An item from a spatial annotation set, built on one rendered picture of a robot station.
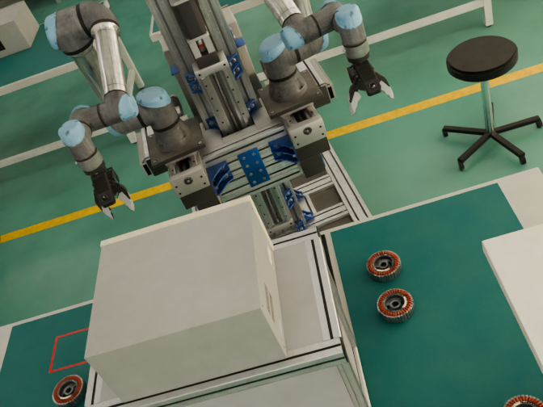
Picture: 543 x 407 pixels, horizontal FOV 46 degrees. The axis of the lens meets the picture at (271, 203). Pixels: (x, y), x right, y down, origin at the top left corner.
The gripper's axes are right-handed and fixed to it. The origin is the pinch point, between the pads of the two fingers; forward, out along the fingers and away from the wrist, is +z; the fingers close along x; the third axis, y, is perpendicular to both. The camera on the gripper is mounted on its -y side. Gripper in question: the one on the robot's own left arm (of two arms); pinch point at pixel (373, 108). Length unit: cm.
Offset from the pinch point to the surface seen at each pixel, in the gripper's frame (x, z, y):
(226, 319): 61, -16, -76
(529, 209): -35, 40, -30
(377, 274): 20, 37, -34
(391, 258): 13.4, 37.1, -30.2
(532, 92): -118, 115, 116
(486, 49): -83, 59, 93
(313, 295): 41, 4, -61
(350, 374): 40, 13, -81
